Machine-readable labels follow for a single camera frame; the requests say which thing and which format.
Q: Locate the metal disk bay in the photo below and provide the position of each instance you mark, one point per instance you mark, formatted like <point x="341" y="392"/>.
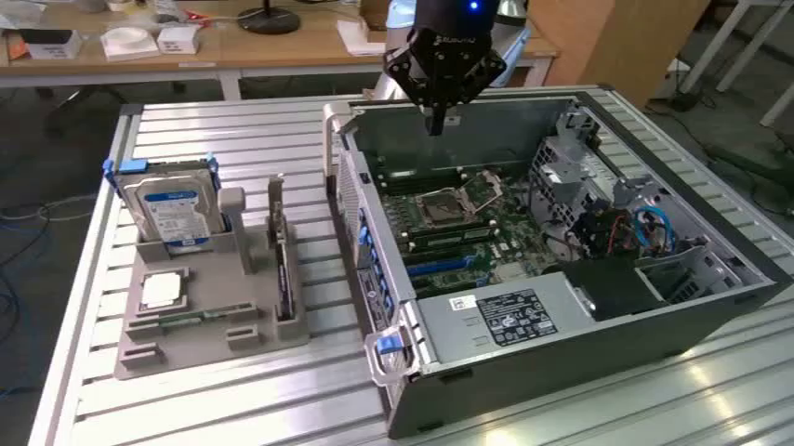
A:
<point x="708" y="274"/>

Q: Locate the grey parts rack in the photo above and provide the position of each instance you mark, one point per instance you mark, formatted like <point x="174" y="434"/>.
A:
<point x="249" y="334"/>

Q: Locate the white box with black top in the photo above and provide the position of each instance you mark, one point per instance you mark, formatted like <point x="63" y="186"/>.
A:
<point x="53" y="44"/>

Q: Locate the wooden desk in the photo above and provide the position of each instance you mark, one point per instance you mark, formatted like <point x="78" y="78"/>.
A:
<point x="279" y="51"/>

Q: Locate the black open PC case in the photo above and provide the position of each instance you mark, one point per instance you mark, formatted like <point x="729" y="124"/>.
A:
<point x="558" y="371"/>

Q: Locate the black lamp base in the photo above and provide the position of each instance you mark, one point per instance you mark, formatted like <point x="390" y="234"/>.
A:
<point x="269" y="22"/>

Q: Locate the black floor stand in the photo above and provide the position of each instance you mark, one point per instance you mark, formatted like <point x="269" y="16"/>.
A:
<point x="753" y="160"/>

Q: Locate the white labelled box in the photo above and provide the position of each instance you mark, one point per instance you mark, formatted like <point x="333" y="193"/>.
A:
<point x="178" y="41"/>

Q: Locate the black chair base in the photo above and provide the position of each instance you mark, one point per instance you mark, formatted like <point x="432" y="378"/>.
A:
<point x="81" y="100"/>

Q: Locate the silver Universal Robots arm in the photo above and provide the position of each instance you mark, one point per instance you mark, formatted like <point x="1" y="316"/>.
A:
<point x="393" y="83"/>

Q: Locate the black plastic shroud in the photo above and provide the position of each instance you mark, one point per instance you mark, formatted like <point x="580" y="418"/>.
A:
<point x="614" y="290"/>

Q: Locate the CPU socket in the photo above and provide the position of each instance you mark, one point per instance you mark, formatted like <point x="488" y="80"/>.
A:
<point x="444" y="209"/>

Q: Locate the grey power supply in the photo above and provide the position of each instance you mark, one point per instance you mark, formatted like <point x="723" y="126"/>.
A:
<point x="460" y="334"/>

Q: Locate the blue plastic disk carrier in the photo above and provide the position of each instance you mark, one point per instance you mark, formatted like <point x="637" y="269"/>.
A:
<point x="134" y="166"/>

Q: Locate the silver CPU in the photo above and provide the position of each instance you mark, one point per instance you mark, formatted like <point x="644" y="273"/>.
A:
<point x="163" y="292"/>

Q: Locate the hard disk with blue label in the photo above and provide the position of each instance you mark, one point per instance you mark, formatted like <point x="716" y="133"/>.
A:
<point x="177" y="209"/>

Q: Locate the black installed RAM stick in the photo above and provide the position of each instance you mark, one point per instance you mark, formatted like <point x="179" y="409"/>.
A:
<point x="462" y="239"/>
<point x="444" y="230"/>

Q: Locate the metal socket cover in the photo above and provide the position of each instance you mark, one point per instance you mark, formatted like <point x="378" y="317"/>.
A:
<point x="482" y="190"/>

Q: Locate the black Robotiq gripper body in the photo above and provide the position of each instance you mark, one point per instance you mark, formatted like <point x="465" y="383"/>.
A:
<point x="453" y="42"/>

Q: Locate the blue expansion slot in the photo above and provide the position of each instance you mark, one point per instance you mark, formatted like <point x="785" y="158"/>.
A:
<point x="437" y="266"/>

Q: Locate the wooden cabinet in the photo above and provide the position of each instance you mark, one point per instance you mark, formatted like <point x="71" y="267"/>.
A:
<point x="621" y="46"/>

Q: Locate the white paper stack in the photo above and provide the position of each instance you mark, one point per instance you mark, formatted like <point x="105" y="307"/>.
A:
<point x="364" y="39"/>

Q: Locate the brown cardboard box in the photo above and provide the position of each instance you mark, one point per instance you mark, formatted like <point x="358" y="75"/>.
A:
<point x="373" y="14"/>

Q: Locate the grey cup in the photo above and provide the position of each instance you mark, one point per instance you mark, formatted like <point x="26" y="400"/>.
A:
<point x="91" y="5"/>

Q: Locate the white table frame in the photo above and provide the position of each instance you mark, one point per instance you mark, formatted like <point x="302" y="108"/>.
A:
<point x="753" y="42"/>

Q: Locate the green RAM stick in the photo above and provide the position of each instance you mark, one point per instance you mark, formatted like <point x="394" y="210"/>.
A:
<point x="186" y="318"/>

